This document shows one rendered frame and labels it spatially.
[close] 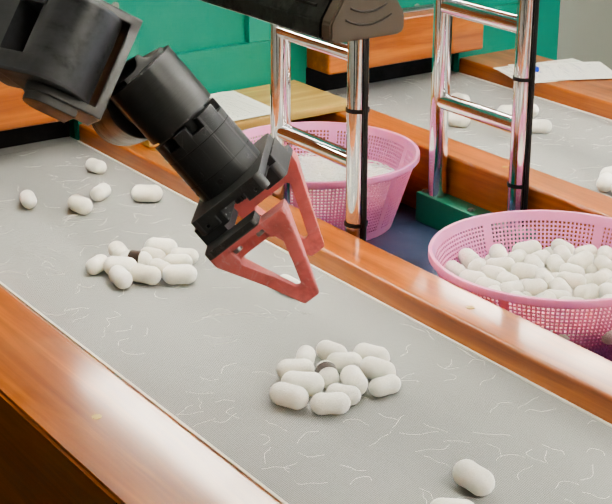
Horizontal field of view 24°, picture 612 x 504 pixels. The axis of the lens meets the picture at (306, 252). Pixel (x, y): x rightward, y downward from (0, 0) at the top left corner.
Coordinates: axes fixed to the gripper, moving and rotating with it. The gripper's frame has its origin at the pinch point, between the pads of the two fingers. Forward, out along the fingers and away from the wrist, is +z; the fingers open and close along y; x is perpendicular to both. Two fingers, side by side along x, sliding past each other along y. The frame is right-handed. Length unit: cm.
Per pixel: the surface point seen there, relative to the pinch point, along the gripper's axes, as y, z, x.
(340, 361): -16.0, 13.4, -8.3
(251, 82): -105, 1, -19
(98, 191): -62, -6, -32
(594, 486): 2.5, 27.5, 6.5
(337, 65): -107, 7, -8
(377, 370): -14.3, 15.5, -5.7
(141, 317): -28.2, 1.7, -24.7
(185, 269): -36.6, 2.4, -21.0
